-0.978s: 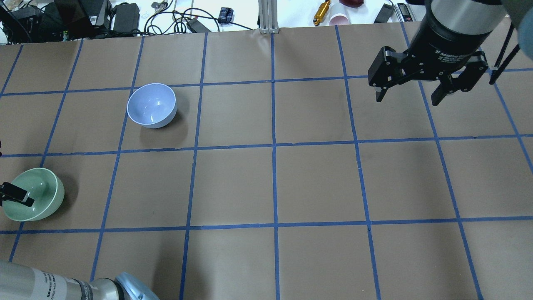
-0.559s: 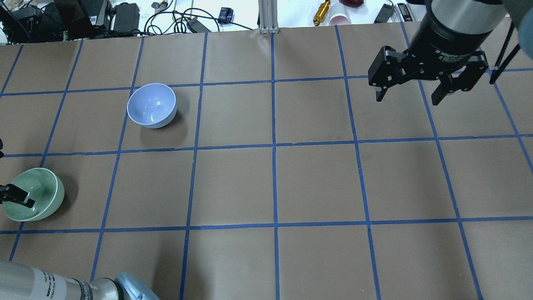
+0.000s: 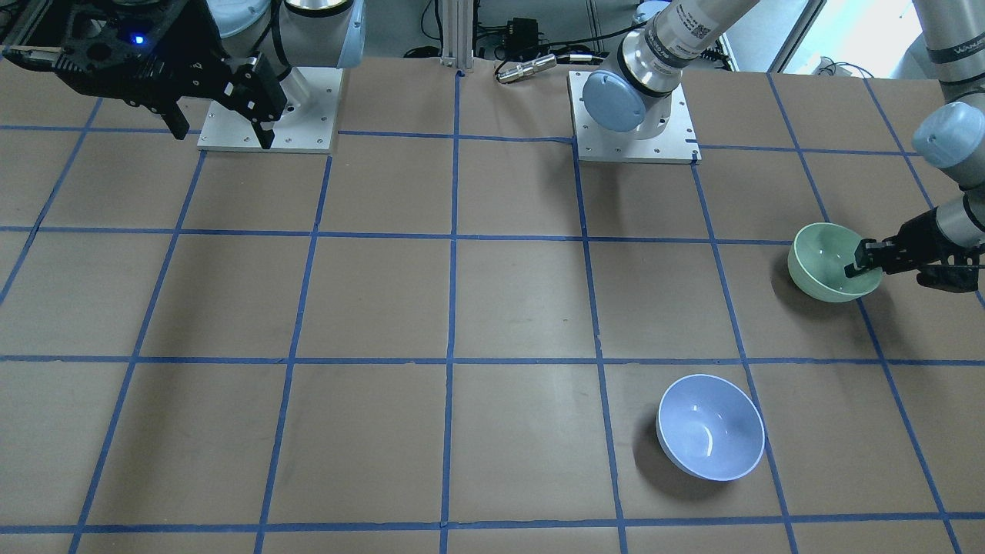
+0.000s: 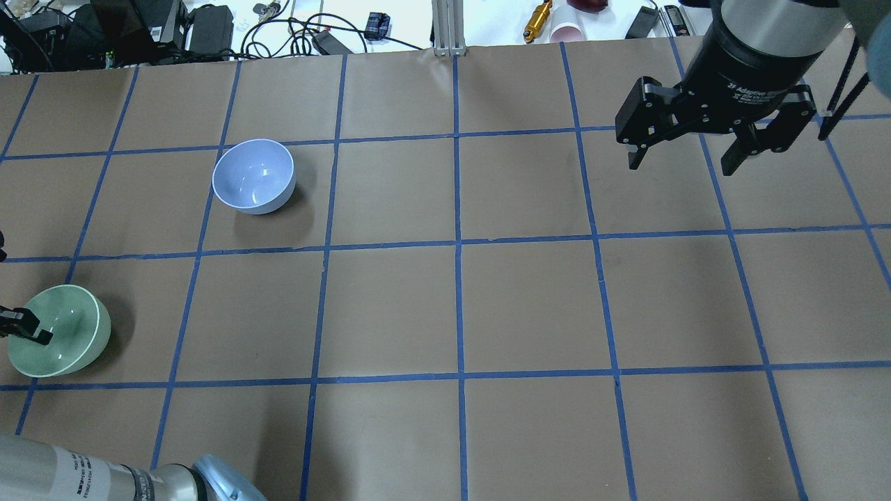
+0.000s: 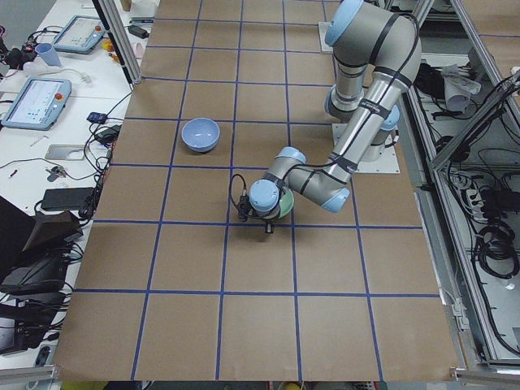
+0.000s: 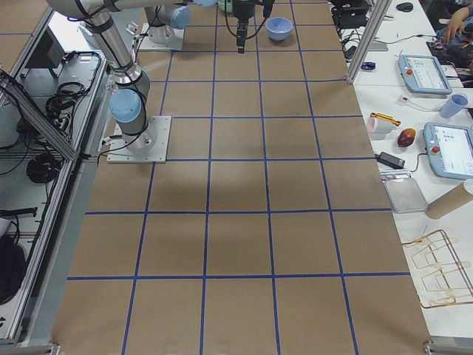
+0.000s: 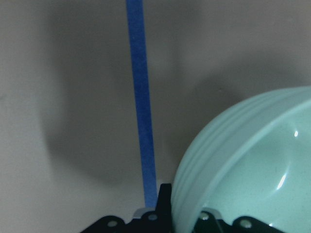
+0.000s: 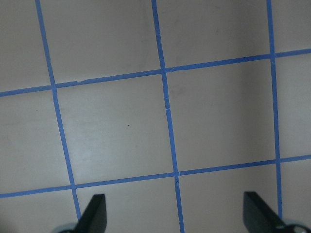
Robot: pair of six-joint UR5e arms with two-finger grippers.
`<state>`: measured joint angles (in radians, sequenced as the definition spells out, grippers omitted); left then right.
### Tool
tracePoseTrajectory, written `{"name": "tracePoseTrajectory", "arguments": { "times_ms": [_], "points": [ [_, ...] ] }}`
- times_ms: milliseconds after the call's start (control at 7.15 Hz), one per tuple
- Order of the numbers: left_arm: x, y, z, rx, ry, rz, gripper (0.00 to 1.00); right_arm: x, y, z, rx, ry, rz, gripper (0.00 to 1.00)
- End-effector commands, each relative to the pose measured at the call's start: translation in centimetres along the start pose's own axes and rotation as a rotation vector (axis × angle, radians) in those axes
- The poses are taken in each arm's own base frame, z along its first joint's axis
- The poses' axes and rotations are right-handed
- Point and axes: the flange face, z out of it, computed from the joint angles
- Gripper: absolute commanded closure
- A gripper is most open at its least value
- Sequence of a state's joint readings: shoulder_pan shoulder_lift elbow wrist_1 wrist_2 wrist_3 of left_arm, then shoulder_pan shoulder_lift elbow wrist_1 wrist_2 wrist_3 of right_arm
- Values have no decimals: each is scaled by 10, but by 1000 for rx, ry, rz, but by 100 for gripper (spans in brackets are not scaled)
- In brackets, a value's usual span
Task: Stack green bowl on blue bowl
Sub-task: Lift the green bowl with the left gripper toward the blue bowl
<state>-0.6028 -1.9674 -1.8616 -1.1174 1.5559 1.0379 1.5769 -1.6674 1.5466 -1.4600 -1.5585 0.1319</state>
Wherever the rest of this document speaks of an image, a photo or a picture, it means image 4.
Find small blue black device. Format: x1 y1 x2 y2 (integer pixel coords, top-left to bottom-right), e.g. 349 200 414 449
363 12 391 42

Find black electronics pile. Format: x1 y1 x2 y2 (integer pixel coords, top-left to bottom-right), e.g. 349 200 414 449
2 1 236 73

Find blue bowl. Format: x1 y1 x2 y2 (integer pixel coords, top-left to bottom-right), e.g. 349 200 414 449
211 138 297 215

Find gold metal tool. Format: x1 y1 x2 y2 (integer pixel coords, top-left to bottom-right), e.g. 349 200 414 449
522 0 553 44

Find green bowl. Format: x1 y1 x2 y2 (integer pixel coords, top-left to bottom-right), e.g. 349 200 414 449
6 285 111 378

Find pink cup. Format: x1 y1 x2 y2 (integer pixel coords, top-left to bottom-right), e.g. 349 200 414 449
548 18 588 42

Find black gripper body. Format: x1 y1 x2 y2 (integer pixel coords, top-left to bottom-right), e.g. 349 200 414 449
615 20 816 151

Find red mango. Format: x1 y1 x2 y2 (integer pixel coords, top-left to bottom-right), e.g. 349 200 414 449
567 0 610 14

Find black power adapter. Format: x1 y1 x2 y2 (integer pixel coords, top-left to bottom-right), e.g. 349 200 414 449
626 6 659 39

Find aluminium frame post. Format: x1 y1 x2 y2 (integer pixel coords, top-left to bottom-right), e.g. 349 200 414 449
432 0 467 57

